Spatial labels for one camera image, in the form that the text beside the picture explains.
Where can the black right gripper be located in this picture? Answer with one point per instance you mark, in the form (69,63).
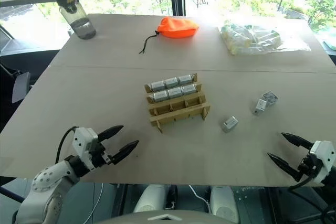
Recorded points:
(307,167)

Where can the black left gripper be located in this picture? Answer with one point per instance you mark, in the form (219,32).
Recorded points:
(99,154)

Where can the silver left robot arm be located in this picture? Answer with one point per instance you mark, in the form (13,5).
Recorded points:
(44,182)

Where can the cardboard rack with metal blocks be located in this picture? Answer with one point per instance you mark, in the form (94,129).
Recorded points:
(178,110)

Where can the white rounded robot shell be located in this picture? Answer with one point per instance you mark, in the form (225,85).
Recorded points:
(224,203)
(151,199)

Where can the grey rounded robot torso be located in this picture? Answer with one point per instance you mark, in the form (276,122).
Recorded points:
(168,218)

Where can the grey office chair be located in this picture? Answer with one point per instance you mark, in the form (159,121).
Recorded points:
(21,87)

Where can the clear plastic bag of parts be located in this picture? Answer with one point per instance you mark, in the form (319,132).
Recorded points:
(252,40)

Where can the grey transparent water bottle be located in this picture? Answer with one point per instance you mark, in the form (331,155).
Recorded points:
(78,19)

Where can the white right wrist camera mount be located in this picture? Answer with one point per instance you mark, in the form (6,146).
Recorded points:
(324,153)

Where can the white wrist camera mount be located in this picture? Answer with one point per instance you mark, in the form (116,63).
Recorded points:
(324,153)
(84,140)

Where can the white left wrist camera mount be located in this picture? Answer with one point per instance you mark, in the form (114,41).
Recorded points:
(84,140)

